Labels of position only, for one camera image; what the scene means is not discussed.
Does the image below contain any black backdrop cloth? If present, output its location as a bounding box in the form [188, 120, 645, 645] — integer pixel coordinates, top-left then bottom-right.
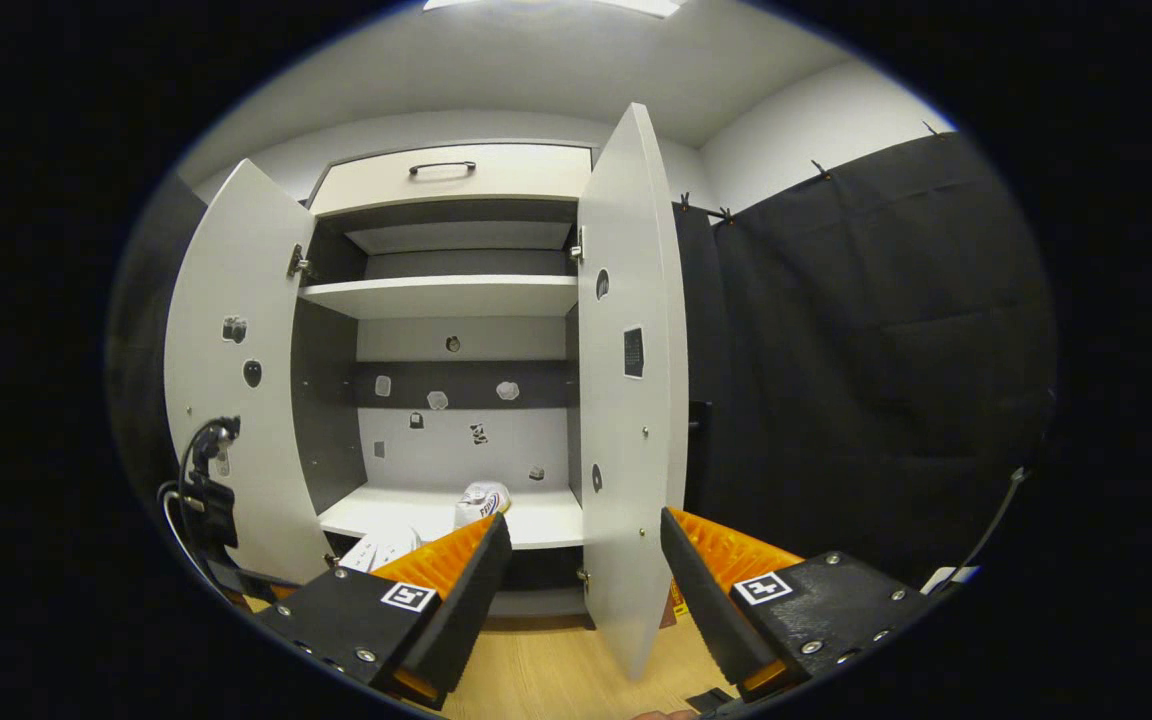
[676, 130, 1057, 591]

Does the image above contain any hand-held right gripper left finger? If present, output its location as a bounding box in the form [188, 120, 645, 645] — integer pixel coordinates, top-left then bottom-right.
[256, 512, 514, 711]

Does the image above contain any white canvas shoe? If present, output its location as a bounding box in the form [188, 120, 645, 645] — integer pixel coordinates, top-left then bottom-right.
[339, 528, 424, 574]
[454, 481, 513, 531]

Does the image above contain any white shoe cabinet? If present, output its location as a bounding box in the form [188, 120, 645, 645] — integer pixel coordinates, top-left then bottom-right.
[291, 140, 597, 618]

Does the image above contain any white cabinet shelf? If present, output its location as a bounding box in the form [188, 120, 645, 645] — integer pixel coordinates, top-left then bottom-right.
[298, 275, 579, 321]

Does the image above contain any white tag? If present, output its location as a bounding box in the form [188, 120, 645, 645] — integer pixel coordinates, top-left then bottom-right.
[921, 565, 979, 596]

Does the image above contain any thin camera cable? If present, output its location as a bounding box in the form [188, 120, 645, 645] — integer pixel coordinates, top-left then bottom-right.
[158, 483, 212, 589]
[956, 466, 1029, 586]

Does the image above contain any white cabinet drawer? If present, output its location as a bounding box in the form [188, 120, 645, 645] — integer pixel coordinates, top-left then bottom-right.
[308, 143, 594, 216]

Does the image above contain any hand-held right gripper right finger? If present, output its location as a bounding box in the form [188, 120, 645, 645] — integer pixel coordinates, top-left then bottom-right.
[660, 507, 932, 706]

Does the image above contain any white shoe cabinet door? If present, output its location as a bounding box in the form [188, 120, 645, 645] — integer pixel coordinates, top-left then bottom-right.
[164, 158, 337, 586]
[576, 102, 690, 681]

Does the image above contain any long ceiling light panel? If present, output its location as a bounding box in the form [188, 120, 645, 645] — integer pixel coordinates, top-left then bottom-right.
[424, 0, 682, 19]

